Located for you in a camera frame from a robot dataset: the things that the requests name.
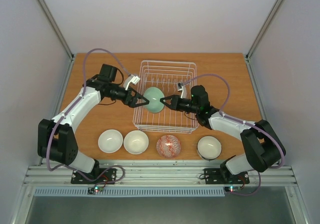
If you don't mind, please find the celadon green ceramic bowl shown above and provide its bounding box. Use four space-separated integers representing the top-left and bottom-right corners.
143 87 164 113

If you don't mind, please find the red patterned bowl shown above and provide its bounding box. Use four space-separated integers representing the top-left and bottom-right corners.
156 134 182 159

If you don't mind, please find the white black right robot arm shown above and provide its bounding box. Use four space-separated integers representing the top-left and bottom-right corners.
160 85 286 184

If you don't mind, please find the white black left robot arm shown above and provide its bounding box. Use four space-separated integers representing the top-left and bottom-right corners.
37 64 149 183

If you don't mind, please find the white bowl far left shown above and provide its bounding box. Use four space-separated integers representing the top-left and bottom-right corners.
98 129 124 153

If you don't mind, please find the white bowl black rim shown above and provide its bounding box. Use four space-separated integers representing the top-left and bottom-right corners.
197 136 222 161

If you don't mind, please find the left green circuit board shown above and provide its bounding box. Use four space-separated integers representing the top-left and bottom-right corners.
87 187 104 195

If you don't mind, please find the green circuit board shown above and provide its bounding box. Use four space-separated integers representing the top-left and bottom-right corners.
224 186 243 193
87 187 104 195

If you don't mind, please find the right green circuit board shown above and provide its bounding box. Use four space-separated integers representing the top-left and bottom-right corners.
224 186 243 193

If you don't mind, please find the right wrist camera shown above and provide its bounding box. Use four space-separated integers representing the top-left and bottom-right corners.
177 82 187 98

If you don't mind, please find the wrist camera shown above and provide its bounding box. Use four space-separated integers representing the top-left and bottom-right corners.
177 82 187 98
123 74 140 90

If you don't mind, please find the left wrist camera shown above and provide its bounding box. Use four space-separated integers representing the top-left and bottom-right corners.
123 74 140 90

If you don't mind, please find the white wire dish rack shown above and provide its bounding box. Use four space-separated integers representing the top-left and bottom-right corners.
132 60 200 134

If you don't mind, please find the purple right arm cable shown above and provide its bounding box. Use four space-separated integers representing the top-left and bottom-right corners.
183 73 286 197

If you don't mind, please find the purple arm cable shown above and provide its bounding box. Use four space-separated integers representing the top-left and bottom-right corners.
47 48 136 182
183 73 286 197

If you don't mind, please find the aluminium frame post left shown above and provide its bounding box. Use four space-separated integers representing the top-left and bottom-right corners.
37 0 74 61

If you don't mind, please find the aluminium frame post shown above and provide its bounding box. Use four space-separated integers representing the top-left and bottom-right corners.
245 0 285 62
37 0 74 61

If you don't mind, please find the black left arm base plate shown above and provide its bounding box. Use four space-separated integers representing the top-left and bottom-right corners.
70 168 117 185

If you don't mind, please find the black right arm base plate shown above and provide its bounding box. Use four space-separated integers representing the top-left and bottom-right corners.
200 168 250 185

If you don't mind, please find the grey slotted cable duct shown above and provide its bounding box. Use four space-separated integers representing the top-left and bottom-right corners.
33 187 225 198

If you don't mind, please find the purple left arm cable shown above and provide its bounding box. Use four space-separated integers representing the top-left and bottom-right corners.
47 48 136 182

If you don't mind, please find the aluminium rail base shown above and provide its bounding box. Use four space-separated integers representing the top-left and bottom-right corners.
23 160 298 187

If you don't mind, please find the aluminium frame post right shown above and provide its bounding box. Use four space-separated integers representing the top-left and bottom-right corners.
245 0 285 62

